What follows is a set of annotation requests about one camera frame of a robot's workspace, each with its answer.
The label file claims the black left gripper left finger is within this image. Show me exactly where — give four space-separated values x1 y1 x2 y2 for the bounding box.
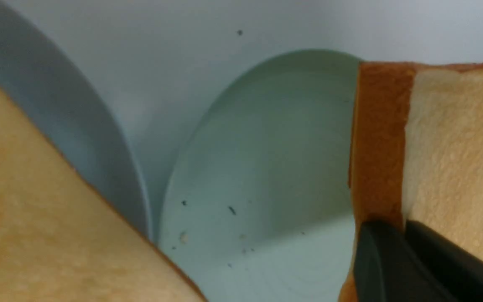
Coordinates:
354 221 458 302

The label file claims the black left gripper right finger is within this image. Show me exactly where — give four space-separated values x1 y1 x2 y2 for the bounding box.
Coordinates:
405 220 483 302

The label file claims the toast bread slice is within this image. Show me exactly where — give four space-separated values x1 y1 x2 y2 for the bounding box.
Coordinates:
338 62 483 302
0 90 205 302

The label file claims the mint green centre plate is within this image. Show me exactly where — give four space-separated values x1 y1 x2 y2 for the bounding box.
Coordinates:
158 50 360 302

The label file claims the light blue bread plate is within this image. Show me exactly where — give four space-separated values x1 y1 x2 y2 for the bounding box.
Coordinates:
0 0 155 241

